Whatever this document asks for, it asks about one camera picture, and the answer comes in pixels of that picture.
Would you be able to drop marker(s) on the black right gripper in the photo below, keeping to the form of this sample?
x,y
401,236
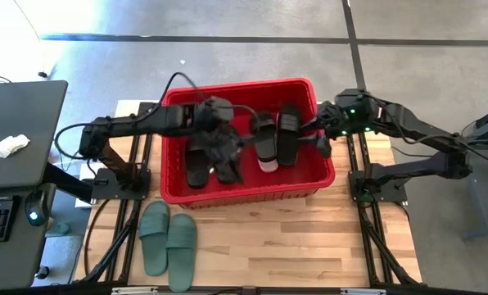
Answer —
x,y
350,114

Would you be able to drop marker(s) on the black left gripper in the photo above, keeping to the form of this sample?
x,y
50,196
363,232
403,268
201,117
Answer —
x,y
217,139

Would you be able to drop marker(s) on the black wide ribbed slide sandal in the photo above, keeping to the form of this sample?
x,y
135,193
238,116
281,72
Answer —
x,y
221,179
197,176

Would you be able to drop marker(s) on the pink slide sandal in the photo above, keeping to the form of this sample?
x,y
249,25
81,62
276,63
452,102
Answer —
x,y
268,166

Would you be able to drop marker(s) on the green slide sandal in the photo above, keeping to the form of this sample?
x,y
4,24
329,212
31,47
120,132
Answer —
x,y
182,254
154,241

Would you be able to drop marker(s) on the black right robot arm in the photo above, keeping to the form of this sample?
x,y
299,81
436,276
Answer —
x,y
416,127

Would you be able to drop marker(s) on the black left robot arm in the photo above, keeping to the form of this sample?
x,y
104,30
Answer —
x,y
137,123

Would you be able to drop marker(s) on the red plastic bin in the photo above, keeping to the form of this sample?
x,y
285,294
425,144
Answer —
x,y
248,188

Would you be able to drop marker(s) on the white power adapter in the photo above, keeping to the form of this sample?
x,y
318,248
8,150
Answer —
x,y
84,202

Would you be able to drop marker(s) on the black desk foot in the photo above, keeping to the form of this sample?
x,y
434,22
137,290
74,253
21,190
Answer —
x,y
68,184

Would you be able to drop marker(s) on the teal floor object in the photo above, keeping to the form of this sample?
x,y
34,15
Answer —
x,y
60,229

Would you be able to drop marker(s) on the grey metal cart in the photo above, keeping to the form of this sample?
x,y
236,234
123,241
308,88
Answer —
x,y
485,192

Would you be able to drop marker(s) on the black computer mouse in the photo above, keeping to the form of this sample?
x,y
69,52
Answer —
x,y
37,209

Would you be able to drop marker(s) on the black desk caster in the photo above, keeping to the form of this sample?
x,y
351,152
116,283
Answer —
x,y
42,273

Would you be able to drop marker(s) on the dark grey desk panel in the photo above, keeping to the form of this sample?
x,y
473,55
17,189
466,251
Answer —
x,y
23,114

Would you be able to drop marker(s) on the white crumpled tissue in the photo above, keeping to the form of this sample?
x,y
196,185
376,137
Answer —
x,y
11,145

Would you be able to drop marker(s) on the dark grey keyboard desk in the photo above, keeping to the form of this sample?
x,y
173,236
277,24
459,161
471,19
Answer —
x,y
19,262

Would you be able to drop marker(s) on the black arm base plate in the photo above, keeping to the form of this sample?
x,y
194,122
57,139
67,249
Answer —
x,y
109,190
391,192

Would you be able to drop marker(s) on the black table edge rail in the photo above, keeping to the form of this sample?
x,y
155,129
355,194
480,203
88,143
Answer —
x,y
248,291

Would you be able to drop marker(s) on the silver metal bracket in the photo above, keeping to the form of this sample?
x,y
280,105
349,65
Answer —
x,y
362,291
133,290

